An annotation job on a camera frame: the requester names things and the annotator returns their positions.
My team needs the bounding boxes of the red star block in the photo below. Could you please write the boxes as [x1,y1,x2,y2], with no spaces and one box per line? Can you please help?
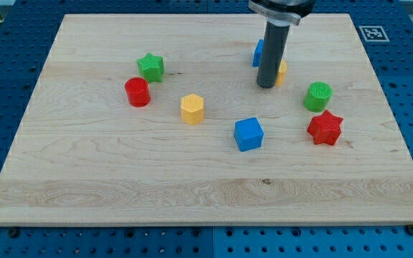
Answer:
[307,110,343,145]

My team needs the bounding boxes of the yellow hexagon block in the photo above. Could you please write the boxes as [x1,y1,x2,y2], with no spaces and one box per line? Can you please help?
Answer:
[181,94,204,125]

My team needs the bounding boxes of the yellow block behind rod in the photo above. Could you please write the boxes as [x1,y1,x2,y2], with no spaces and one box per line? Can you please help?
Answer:
[275,59,288,86]

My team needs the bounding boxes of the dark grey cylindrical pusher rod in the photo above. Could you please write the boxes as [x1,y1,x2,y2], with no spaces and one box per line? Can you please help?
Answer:
[256,21,290,88]

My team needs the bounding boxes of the red cylinder block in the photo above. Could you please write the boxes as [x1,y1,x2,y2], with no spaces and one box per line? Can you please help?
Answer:
[125,77,151,108]

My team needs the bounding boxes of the green cylinder block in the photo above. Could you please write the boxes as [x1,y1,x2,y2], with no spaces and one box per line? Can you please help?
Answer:
[303,82,333,113]

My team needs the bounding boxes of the green star block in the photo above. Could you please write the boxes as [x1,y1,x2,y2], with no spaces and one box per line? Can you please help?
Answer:
[136,53,164,82]

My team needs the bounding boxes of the blue block behind rod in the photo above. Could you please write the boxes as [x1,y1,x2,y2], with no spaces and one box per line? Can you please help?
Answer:
[252,39,264,67]

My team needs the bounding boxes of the blue cube block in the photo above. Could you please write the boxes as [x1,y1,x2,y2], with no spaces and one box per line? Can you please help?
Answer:
[234,118,264,152]

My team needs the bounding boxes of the light wooden board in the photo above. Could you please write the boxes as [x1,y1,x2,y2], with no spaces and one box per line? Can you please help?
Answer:
[0,14,413,226]

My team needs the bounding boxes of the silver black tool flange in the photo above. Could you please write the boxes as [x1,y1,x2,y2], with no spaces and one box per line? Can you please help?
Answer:
[248,0,315,26]

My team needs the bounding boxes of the white fiducial marker tag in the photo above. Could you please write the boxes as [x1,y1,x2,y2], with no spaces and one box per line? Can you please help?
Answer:
[359,25,389,42]

